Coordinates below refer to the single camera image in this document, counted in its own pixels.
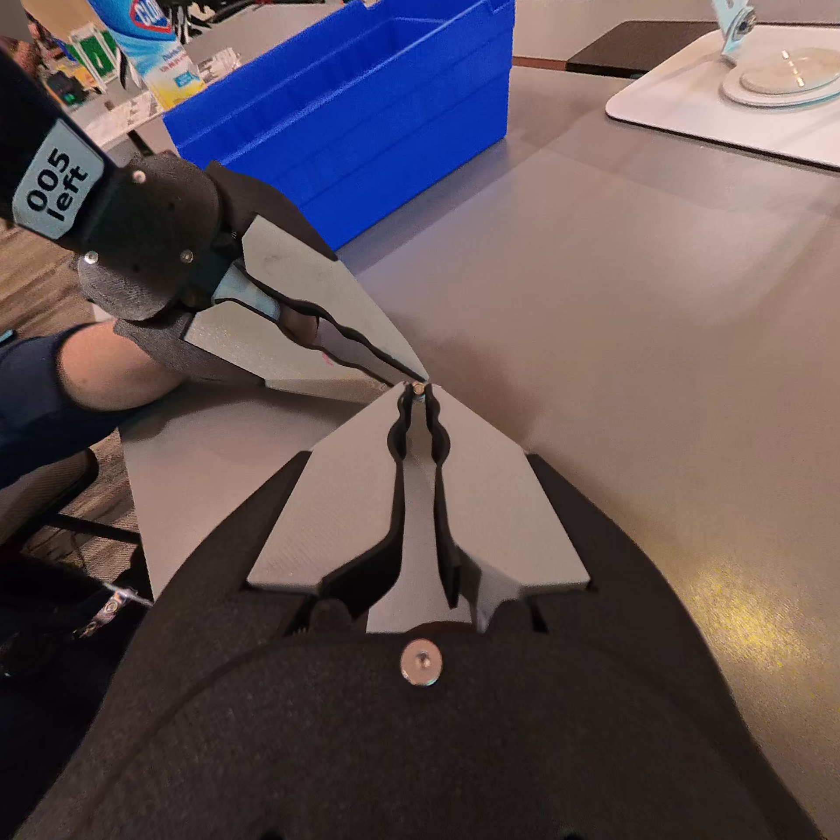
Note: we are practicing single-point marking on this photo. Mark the blue plastic bin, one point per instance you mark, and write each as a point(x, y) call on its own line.
point(367, 118)

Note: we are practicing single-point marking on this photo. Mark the black desk pad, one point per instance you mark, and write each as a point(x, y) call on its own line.
point(636, 46)

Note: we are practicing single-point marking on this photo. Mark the black office chair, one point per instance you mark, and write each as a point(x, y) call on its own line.
point(39, 485)

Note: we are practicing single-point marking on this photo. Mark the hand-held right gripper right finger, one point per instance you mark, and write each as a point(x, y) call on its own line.
point(505, 518)

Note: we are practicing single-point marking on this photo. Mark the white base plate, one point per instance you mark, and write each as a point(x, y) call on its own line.
point(689, 111)

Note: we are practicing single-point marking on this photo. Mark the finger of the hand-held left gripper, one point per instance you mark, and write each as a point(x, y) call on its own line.
point(249, 348)
point(315, 275)

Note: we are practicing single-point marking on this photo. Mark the green white card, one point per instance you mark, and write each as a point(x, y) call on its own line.
point(98, 59)

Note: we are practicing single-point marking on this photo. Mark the silver hex nut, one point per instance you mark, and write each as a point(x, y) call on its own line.
point(417, 390)

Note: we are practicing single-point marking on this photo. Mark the person's left forearm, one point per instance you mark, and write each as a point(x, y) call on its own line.
point(33, 407)

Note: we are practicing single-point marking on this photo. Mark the person's left hand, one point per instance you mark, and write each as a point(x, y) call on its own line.
point(131, 374)

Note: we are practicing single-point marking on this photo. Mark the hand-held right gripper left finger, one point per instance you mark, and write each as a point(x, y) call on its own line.
point(348, 512)

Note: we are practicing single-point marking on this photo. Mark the disinfectant wipes canister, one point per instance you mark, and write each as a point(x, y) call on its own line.
point(157, 52)

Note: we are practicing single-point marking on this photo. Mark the printed paper sheets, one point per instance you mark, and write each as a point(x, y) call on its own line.
point(124, 121)
point(220, 64)

